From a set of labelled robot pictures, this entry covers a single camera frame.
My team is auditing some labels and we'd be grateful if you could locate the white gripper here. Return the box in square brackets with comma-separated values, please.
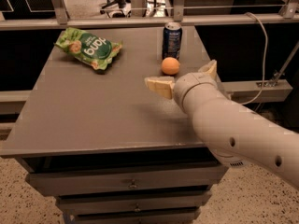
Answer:
[145, 60, 218, 110]

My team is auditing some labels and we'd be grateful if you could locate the orange fruit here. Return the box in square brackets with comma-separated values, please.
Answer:
[161, 57, 180, 76]

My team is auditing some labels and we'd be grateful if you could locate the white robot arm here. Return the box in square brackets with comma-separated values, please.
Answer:
[145, 61, 299, 189]

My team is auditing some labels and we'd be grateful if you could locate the blue pepsi can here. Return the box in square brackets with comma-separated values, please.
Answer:
[162, 21, 182, 60]

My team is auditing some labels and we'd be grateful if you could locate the green chip bag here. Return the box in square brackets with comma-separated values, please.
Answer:
[55, 27, 122, 73]

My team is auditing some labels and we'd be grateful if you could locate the black office chair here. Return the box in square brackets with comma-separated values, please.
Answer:
[100, 0, 131, 18]

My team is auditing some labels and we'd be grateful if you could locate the grey drawer cabinet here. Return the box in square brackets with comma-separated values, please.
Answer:
[0, 25, 249, 224]

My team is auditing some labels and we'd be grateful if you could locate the middle grey drawer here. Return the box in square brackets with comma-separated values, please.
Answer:
[57, 189, 211, 215]

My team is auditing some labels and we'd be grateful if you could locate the grey drawer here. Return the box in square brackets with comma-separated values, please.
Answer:
[26, 163, 227, 196]
[57, 189, 211, 215]
[64, 207, 200, 224]

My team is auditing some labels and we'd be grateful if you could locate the bottom grey drawer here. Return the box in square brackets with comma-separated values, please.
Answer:
[64, 207, 200, 224]

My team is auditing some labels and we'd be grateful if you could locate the top grey drawer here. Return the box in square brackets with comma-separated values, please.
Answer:
[26, 163, 227, 196]

